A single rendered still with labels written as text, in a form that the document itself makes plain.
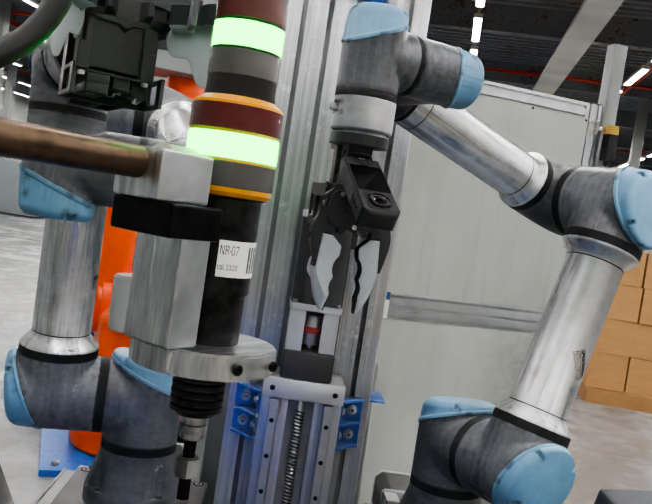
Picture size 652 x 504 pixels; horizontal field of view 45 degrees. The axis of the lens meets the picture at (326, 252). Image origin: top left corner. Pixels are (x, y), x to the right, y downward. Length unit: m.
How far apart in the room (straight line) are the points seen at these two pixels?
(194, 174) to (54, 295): 0.88
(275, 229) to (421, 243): 1.08
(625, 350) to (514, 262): 6.17
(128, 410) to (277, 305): 0.32
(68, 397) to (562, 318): 0.73
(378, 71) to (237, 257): 0.59
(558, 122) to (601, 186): 1.40
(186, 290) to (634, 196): 0.92
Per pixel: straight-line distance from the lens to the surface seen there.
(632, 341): 8.67
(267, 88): 0.37
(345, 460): 1.44
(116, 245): 4.58
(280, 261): 1.37
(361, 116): 0.93
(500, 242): 2.52
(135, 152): 0.33
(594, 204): 1.22
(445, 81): 0.99
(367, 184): 0.89
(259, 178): 0.36
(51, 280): 1.21
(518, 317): 2.58
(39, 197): 0.80
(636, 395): 8.70
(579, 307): 1.19
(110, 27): 0.64
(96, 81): 0.63
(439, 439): 1.25
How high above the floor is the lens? 1.53
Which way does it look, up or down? 3 degrees down
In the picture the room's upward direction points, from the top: 9 degrees clockwise
